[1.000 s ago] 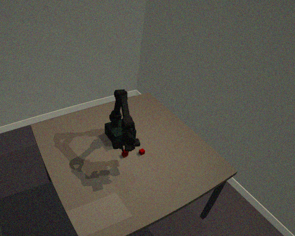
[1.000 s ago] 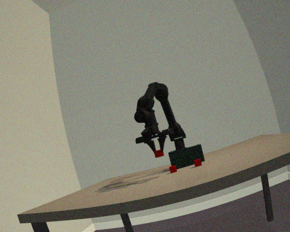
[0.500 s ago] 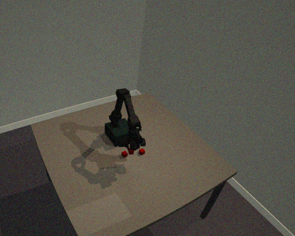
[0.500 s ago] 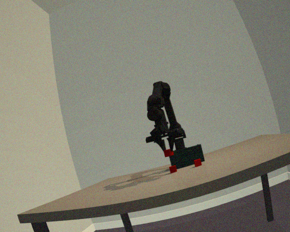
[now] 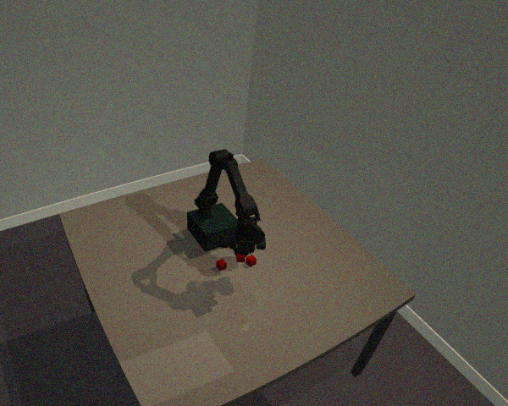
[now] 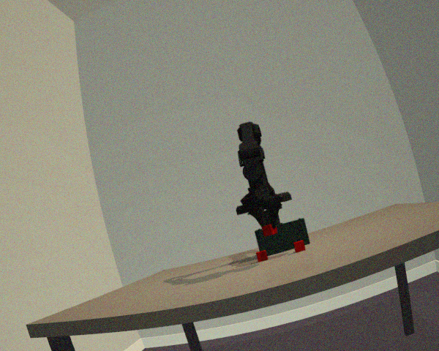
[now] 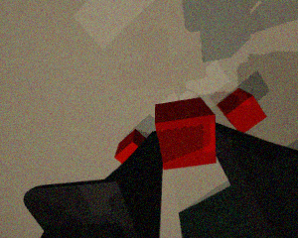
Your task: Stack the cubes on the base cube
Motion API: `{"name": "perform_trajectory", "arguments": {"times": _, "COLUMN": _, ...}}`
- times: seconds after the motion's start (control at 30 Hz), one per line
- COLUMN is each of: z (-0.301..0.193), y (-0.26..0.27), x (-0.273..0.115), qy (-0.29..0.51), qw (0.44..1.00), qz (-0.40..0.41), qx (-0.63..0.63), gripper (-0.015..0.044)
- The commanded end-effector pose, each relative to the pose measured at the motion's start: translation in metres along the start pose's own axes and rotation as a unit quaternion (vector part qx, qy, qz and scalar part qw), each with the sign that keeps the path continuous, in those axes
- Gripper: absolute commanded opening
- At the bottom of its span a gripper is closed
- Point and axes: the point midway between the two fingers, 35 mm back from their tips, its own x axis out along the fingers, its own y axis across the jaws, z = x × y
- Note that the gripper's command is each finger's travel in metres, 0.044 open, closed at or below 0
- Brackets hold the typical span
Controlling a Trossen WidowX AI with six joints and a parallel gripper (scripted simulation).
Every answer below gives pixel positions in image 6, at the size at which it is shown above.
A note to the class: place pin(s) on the red cube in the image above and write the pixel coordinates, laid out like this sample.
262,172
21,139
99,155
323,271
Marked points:
262,256
299,246
268,230

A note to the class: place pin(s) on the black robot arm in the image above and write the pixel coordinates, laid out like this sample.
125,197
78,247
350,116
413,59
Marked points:
251,156

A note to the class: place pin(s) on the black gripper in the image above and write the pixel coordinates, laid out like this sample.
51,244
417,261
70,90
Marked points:
272,201

